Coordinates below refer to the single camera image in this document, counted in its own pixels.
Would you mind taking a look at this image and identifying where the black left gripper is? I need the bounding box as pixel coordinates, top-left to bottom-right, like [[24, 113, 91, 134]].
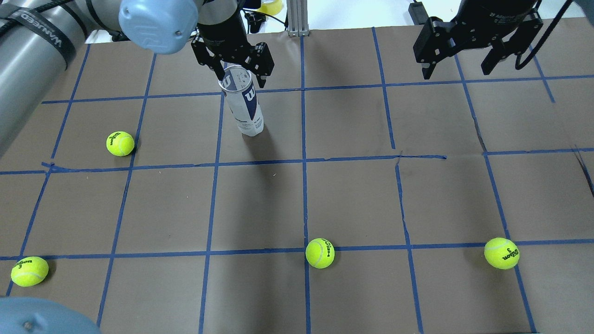
[[191, 9, 275, 88]]

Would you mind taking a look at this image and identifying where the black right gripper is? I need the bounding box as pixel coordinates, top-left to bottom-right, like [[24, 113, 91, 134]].
[[413, 0, 543, 80]]

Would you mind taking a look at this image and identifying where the white blue tennis ball can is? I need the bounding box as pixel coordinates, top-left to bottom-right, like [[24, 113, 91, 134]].
[[219, 65, 265, 137]]

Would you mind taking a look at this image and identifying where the tennis ball near far base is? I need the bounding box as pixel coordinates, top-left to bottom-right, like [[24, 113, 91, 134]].
[[106, 131, 135, 157]]

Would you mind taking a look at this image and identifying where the tennis ball base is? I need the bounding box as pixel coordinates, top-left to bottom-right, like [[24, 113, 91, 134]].
[[106, 131, 135, 157], [484, 237, 520, 270]]

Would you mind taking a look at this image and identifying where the tennis ball table centre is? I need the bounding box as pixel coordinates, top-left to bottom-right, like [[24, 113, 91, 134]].
[[305, 238, 335, 269]]

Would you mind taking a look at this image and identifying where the tennis ball far corner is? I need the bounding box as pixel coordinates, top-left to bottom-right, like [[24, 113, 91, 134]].
[[11, 257, 49, 287]]

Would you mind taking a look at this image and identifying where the yellow tape roll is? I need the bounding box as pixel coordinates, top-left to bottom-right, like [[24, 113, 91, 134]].
[[257, 0, 284, 16]]

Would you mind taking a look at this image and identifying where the black power adapter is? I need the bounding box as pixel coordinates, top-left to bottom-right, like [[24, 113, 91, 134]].
[[408, 0, 429, 25]]

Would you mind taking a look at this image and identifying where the aluminium frame post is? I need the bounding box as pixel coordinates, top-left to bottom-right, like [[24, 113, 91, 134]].
[[286, 0, 310, 37]]

